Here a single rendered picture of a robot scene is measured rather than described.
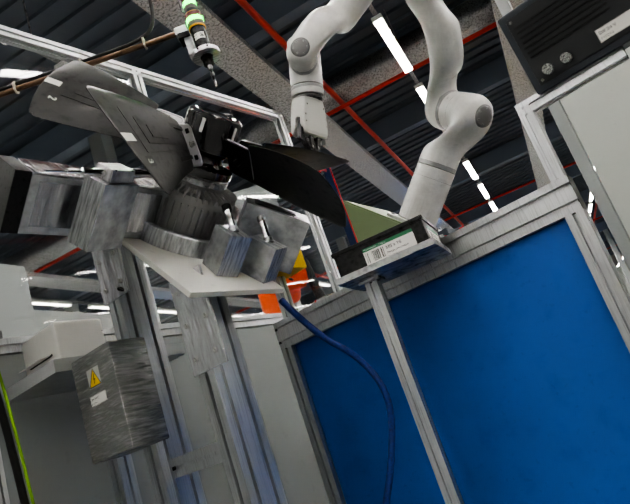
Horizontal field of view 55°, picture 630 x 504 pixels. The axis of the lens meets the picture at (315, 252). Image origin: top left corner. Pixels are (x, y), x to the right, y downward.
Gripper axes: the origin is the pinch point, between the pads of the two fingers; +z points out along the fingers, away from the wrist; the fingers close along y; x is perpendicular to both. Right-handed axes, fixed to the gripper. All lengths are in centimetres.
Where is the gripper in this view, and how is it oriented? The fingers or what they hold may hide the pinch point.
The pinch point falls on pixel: (313, 157)
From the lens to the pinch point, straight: 155.2
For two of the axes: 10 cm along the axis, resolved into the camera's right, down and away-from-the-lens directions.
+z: 0.9, 9.9, -1.0
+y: -6.1, -0.3, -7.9
